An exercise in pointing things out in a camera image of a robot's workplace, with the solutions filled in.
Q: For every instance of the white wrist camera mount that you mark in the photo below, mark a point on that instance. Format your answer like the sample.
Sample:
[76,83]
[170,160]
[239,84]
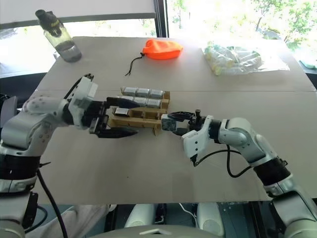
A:
[195,142]
[84,95]

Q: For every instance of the wooden battery rack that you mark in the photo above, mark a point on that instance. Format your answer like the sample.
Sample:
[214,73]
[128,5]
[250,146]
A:
[143,120]

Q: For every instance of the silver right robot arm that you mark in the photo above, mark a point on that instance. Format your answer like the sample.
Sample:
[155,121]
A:
[240,135]

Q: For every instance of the clear bottle with black lid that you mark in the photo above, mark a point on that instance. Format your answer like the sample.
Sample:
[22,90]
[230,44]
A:
[64,42]

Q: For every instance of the beige cloth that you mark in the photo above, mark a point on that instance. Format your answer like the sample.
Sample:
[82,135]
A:
[74,220]

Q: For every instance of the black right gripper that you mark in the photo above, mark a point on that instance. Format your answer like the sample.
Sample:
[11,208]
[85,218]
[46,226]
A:
[196,122]

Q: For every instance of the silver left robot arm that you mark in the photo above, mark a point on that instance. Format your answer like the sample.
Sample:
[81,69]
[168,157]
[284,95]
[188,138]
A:
[19,129]

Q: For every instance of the clear plastic bag of items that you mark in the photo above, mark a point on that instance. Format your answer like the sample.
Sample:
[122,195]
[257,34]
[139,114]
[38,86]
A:
[235,59]

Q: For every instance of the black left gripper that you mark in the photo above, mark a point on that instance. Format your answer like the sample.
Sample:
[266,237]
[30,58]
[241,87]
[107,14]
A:
[97,111]

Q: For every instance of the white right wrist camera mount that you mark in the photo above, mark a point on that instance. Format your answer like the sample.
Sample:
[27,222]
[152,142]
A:
[195,142]

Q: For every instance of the dark window frame post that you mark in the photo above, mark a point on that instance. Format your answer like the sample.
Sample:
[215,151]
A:
[161,17]

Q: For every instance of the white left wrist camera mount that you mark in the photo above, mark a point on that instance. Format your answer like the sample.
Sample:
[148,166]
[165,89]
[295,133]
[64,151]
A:
[84,95]

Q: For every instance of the light green object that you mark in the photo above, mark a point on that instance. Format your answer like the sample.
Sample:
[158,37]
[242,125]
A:
[309,64]

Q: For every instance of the white rounded robot leg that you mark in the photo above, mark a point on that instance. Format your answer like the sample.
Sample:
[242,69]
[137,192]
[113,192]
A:
[140,214]
[210,218]

